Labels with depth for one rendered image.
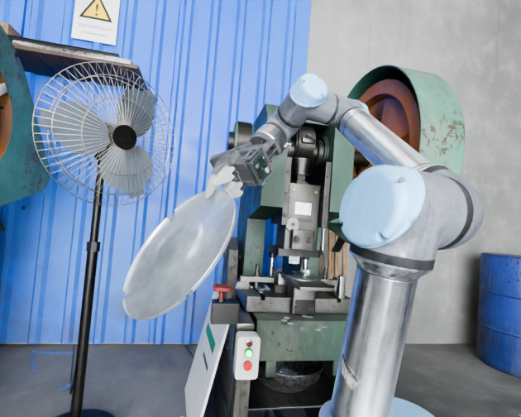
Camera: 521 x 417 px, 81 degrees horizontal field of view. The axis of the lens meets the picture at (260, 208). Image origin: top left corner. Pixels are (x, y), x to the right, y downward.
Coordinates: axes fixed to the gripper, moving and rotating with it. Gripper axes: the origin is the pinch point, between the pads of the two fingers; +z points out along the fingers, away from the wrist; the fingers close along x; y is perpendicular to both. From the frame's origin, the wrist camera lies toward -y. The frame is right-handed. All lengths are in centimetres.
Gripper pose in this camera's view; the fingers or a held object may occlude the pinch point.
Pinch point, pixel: (209, 197)
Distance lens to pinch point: 65.3
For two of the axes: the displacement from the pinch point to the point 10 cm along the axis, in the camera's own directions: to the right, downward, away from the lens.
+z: -4.9, 6.5, -5.8
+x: 3.9, 7.6, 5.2
